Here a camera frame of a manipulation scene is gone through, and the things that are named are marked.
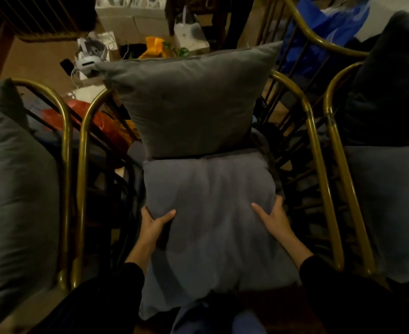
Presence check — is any person's right hand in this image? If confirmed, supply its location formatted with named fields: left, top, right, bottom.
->
left=251, top=195, right=296, bottom=245

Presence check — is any person's left hand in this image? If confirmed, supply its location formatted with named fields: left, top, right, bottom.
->
left=136, top=206, right=177, bottom=254

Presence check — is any blue-grey square cushion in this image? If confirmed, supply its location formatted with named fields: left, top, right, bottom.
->
left=339, top=10, right=409, bottom=147
left=139, top=150, right=301, bottom=321

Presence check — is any grey square cushion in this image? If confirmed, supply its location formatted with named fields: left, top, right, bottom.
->
left=0, top=79, right=62, bottom=333
left=96, top=40, right=284, bottom=160

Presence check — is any person's left forearm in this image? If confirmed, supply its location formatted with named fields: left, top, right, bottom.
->
left=27, top=239, right=157, bottom=334

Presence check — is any person's right forearm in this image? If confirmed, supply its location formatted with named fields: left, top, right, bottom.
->
left=279, top=232, right=409, bottom=334

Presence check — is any yellow plastic bag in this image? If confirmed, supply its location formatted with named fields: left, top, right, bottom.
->
left=118, top=118, right=141, bottom=145

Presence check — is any red plastic bag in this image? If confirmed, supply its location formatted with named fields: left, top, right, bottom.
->
left=41, top=99, right=130, bottom=155

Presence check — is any blue-grey fabric bundle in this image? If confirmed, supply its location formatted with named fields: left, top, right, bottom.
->
left=23, top=95, right=87, bottom=152

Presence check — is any white headset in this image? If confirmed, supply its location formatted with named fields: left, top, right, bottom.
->
left=76, top=38, right=109, bottom=77

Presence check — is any black pouch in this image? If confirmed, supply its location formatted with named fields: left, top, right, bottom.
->
left=119, top=43, right=147, bottom=60

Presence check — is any black phone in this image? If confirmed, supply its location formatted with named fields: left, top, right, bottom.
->
left=59, top=58, right=76, bottom=76

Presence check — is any open white headset box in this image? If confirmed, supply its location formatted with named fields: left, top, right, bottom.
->
left=76, top=31, right=120, bottom=81

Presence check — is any white paper bag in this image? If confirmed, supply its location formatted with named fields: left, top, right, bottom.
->
left=173, top=6, right=211, bottom=55

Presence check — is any blue plastic bag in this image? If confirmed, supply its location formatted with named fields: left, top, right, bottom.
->
left=280, top=0, right=371, bottom=77

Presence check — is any white foam box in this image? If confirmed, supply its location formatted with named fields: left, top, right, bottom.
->
left=133, top=0, right=172, bottom=37
left=95, top=0, right=135, bottom=38

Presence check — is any large white box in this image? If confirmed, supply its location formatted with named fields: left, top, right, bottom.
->
left=354, top=0, right=409, bottom=43

